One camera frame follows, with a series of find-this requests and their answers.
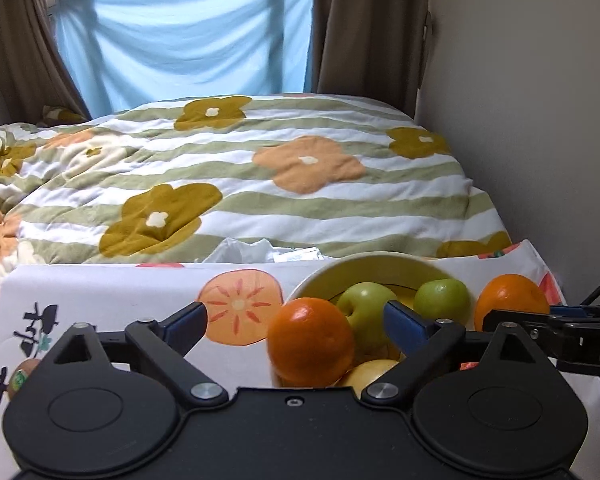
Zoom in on white crumpled tissue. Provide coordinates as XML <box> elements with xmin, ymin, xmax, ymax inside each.
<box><xmin>202</xmin><ymin>237</ymin><xmax>326</xmax><ymax>264</ymax></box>

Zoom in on persimmon print white tablecloth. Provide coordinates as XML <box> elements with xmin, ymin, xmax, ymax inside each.
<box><xmin>0</xmin><ymin>240</ymin><xmax>600</xmax><ymax>441</ymax></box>

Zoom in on yellow apple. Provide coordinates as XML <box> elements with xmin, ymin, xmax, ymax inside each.
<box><xmin>337</xmin><ymin>358</ymin><xmax>406</xmax><ymax>389</ymax></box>

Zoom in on green apple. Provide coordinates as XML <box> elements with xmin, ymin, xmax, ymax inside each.
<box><xmin>413</xmin><ymin>278</ymin><xmax>472</xmax><ymax>331</ymax></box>

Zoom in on yellow-green apple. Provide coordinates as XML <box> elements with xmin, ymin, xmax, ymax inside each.
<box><xmin>336</xmin><ymin>281</ymin><xmax>406</xmax><ymax>356</ymax></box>

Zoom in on floral striped blanket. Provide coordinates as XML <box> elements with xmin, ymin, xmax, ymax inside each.
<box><xmin>0</xmin><ymin>92</ymin><xmax>513</xmax><ymax>321</ymax></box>

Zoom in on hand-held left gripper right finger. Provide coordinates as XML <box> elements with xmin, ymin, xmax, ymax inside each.
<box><xmin>361</xmin><ymin>300</ymin><xmax>553</xmax><ymax>407</ymax></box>

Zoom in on brown kiwi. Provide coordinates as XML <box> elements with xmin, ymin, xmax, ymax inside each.
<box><xmin>7</xmin><ymin>358</ymin><xmax>43</xmax><ymax>401</ymax></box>

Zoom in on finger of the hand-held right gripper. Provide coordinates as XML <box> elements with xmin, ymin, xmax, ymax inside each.
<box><xmin>550</xmin><ymin>304</ymin><xmax>600</xmax><ymax>319</ymax></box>
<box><xmin>482</xmin><ymin>309</ymin><xmax>564</xmax><ymax>342</ymax></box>

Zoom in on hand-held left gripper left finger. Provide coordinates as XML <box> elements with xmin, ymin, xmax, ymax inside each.
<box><xmin>37</xmin><ymin>302</ymin><xmax>229</xmax><ymax>409</ymax></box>

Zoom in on yellow duck print bowl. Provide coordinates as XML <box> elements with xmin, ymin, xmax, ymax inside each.
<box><xmin>279</xmin><ymin>251</ymin><xmax>481</xmax><ymax>391</ymax></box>

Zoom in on olive patterned cloth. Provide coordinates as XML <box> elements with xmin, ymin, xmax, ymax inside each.
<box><xmin>41</xmin><ymin>105</ymin><xmax>89</xmax><ymax>127</ymax></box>

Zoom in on light blue window cloth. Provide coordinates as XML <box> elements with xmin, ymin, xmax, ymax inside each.
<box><xmin>54</xmin><ymin>0</ymin><xmax>315</xmax><ymax>118</ymax></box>

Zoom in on large orange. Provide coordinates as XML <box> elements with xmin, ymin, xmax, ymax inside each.
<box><xmin>474</xmin><ymin>274</ymin><xmax>551</xmax><ymax>332</ymax></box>
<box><xmin>266</xmin><ymin>297</ymin><xmax>356</xmax><ymax>388</ymax></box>

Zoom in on brown curtain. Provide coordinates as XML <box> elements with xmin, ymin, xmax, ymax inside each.
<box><xmin>305</xmin><ymin>0</ymin><xmax>433</xmax><ymax>118</ymax></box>
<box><xmin>0</xmin><ymin>0</ymin><xmax>93</xmax><ymax>126</ymax></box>

